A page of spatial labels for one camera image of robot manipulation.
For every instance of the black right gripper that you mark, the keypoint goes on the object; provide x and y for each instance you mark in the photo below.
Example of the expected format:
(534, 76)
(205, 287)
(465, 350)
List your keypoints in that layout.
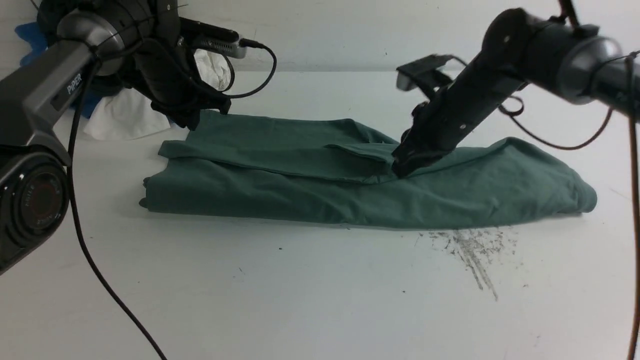
(437, 130)

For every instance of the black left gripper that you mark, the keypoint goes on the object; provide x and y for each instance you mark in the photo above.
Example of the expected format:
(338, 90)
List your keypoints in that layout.
(183, 106)

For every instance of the green long-sleeved shirt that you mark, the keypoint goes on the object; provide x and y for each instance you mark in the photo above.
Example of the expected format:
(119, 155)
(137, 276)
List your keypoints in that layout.
(340, 172)

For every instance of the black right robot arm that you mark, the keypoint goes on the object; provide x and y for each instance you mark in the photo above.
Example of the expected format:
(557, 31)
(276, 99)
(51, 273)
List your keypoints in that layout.
(572, 62)

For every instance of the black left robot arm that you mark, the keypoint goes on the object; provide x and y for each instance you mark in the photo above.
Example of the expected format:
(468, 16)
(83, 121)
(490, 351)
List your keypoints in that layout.
(96, 39)

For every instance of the white crumpled shirt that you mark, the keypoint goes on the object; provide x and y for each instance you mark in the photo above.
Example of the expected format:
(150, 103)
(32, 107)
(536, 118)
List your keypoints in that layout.
(128, 115)

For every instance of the blue crumpled garment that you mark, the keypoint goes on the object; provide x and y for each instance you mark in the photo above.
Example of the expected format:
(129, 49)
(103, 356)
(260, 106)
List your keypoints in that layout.
(31, 33)

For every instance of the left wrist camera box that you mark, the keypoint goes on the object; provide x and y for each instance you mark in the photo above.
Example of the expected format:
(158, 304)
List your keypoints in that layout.
(204, 36)

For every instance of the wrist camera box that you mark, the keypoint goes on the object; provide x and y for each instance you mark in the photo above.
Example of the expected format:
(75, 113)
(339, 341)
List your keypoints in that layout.
(426, 74)
(204, 36)

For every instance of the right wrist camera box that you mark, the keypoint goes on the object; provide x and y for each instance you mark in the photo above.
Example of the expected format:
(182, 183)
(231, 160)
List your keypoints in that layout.
(426, 74)

